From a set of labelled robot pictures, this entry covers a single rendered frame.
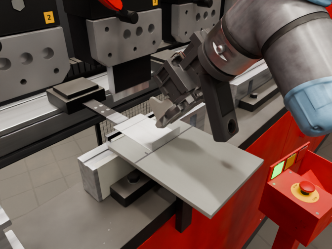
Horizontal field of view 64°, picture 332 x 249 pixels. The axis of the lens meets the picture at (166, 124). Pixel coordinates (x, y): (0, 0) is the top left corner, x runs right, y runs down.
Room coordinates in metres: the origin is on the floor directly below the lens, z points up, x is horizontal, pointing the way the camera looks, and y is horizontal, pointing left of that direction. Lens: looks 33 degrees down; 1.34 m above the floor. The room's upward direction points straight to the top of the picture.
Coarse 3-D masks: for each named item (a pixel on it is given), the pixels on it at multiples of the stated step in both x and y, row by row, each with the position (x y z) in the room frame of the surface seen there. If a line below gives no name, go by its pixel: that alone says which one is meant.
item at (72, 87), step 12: (60, 84) 0.68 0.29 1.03; (72, 84) 0.68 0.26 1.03; (84, 84) 0.68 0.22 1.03; (96, 84) 0.68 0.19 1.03; (48, 96) 0.66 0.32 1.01; (60, 96) 0.63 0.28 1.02; (72, 96) 0.62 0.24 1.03; (84, 96) 0.64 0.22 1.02; (96, 96) 0.66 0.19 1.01; (60, 108) 0.62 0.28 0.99; (72, 108) 0.61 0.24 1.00; (84, 108) 0.63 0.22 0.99; (96, 108) 0.60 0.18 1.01; (108, 108) 0.60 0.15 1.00; (108, 120) 0.55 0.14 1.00; (120, 120) 0.54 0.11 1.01
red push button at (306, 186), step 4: (300, 184) 0.53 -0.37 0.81; (304, 184) 0.52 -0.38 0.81; (308, 184) 0.52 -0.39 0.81; (312, 184) 0.52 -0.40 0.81; (300, 188) 0.52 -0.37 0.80; (304, 188) 0.51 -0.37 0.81; (308, 188) 0.51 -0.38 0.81; (312, 188) 0.51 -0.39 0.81; (304, 192) 0.51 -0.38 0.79; (308, 192) 0.50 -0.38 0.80
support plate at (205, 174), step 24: (120, 144) 0.45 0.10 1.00; (168, 144) 0.45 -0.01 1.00; (192, 144) 0.45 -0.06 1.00; (216, 144) 0.45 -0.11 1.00; (144, 168) 0.38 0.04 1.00; (168, 168) 0.38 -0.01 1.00; (192, 168) 0.38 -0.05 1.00; (216, 168) 0.38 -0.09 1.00; (240, 168) 0.38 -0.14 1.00; (192, 192) 0.32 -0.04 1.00; (216, 192) 0.32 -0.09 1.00
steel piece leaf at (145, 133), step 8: (144, 120) 0.54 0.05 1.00; (152, 120) 0.54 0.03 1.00; (128, 128) 0.51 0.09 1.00; (136, 128) 0.51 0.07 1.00; (144, 128) 0.51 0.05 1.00; (152, 128) 0.51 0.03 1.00; (160, 128) 0.51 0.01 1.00; (168, 128) 0.51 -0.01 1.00; (176, 128) 0.48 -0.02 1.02; (128, 136) 0.48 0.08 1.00; (136, 136) 0.48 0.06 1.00; (144, 136) 0.48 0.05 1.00; (152, 136) 0.48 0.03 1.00; (160, 136) 0.48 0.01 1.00; (168, 136) 0.46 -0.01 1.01; (144, 144) 0.45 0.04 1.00; (152, 144) 0.43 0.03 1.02; (160, 144) 0.44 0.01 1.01
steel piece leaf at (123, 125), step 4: (136, 116) 0.56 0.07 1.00; (140, 116) 0.56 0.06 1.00; (144, 116) 0.56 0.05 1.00; (128, 120) 0.54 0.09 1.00; (132, 120) 0.54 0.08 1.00; (136, 120) 0.54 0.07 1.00; (140, 120) 0.54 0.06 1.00; (120, 124) 0.53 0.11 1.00; (124, 124) 0.53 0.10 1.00; (128, 124) 0.53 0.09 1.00; (132, 124) 0.53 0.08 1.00; (116, 128) 0.51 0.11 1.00; (120, 128) 0.51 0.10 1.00; (124, 128) 0.51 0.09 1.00
